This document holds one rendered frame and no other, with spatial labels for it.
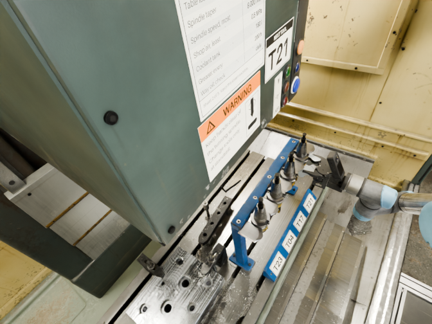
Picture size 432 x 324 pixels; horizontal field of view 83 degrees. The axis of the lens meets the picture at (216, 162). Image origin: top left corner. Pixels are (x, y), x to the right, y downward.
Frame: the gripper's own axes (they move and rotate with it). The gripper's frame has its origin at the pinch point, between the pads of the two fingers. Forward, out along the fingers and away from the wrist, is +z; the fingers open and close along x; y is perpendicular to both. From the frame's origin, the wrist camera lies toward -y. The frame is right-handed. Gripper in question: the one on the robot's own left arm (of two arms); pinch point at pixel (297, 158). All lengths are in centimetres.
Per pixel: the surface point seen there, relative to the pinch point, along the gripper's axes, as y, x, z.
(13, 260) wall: 36, -98, 99
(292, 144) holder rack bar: -3.4, 2.9, 3.9
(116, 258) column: 45, -68, 61
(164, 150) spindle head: -57, -59, -1
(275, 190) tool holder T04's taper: -7.2, -23.7, -1.3
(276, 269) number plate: 25.6, -34.9, -10.5
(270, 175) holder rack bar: -3.4, -15.7, 4.1
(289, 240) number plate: 24.9, -21.6, -9.7
